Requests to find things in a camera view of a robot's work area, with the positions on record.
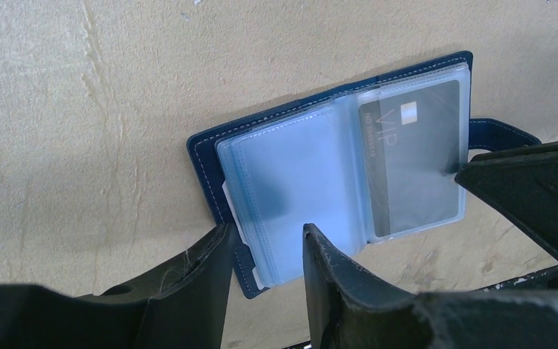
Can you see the black VIP card in holder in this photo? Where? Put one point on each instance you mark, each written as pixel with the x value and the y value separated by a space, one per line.
pixel 413 147

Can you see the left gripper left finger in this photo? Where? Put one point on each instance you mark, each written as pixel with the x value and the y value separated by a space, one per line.
pixel 180 303

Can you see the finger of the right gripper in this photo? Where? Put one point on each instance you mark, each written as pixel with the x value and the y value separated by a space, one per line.
pixel 522 185

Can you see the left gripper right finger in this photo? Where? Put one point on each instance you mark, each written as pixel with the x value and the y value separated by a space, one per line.
pixel 349 307

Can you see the blue leather card holder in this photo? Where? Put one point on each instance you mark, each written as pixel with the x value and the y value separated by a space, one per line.
pixel 272 172

